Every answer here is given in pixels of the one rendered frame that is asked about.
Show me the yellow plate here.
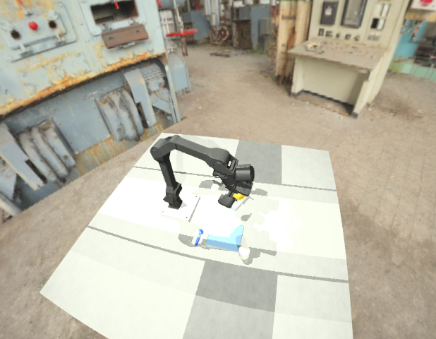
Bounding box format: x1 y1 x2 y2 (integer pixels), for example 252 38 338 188
234 194 245 201

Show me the white cylinder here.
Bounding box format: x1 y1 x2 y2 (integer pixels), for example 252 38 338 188
238 245 250 260

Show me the light blue flat mat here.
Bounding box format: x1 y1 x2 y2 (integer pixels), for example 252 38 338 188
206 220 244 251

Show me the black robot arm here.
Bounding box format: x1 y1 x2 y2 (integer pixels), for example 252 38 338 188
150 135 255 210

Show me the white dish rack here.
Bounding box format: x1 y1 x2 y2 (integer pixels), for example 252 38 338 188
231 197 249 211

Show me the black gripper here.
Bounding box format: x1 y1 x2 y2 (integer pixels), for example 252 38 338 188
218 180 238 208

